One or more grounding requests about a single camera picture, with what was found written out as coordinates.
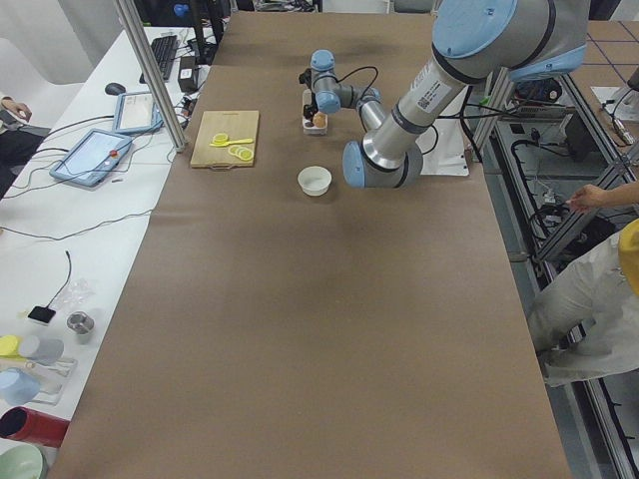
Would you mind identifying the black square pad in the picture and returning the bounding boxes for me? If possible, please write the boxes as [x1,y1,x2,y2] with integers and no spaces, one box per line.
[27,305,56,324]

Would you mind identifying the light blue cup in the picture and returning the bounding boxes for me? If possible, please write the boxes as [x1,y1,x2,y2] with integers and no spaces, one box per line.
[1,368,40,406]

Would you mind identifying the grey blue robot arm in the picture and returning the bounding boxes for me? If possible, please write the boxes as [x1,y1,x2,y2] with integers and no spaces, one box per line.
[300,0,590,189]

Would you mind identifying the clear plastic egg box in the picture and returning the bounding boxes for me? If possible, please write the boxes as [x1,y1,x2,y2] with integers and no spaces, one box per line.
[302,89,328,136]

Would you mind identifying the small metal cylinder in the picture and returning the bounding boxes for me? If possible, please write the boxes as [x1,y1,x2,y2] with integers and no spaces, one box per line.
[66,311,95,344]

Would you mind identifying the person hand at left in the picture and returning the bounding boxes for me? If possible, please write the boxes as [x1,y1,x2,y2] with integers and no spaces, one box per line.
[1,97,32,122]

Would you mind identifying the person in beige clothes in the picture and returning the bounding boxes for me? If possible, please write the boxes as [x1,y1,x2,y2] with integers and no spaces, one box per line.
[526,64,639,388]

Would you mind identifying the person hand at right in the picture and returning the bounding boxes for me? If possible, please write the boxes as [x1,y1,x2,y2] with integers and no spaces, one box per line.
[567,185,614,212]

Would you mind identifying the blue teach pendant far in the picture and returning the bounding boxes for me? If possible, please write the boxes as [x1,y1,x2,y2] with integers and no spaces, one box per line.
[113,92,163,135]

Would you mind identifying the black computer mouse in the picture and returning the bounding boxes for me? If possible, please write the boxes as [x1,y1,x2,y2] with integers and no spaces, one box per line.
[104,82,127,96]

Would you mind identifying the light green bowl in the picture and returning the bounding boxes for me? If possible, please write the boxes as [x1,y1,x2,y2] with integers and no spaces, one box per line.
[1,444,48,479]

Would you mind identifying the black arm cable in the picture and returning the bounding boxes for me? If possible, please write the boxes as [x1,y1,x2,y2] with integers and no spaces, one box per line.
[334,66,495,157]

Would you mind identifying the red cylindrical cup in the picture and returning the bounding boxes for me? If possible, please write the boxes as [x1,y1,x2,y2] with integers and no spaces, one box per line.
[1,406,70,448]

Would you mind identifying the wooden cutting board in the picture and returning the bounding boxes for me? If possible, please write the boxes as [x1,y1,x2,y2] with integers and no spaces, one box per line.
[190,110,260,170]

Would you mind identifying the grey cup lying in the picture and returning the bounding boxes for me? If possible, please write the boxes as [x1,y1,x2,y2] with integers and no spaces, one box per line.
[18,335,64,365]

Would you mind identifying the yellow cup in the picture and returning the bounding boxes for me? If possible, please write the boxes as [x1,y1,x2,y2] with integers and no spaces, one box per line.
[0,335,22,358]

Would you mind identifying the black box on desk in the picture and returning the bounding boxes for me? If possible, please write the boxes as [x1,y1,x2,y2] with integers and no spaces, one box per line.
[178,56,199,93]

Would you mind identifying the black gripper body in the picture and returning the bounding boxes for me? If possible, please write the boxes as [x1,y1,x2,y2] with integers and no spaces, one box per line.
[303,89,319,120]

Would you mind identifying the blue teach pendant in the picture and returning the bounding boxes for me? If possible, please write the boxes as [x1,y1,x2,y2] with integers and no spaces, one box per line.
[113,92,163,135]
[49,129,133,188]

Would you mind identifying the white round bowl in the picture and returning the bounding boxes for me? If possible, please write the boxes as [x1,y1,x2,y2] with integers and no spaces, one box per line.
[297,166,332,197]

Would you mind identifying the aluminium frame post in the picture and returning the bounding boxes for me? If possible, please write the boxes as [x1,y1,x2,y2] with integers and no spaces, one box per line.
[114,0,187,153]

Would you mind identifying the yellow plastic knife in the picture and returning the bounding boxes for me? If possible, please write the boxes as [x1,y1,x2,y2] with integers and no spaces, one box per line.
[210,137,254,148]

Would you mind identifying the blue teach pendant near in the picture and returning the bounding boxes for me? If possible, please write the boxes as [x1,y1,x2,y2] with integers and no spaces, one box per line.
[49,129,133,188]

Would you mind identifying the black keyboard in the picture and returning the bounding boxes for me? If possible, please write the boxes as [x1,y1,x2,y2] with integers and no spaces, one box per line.
[151,35,179,82]

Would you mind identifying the brown egg from bowl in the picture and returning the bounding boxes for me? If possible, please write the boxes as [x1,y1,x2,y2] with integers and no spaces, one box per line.
[313,112,327,129]

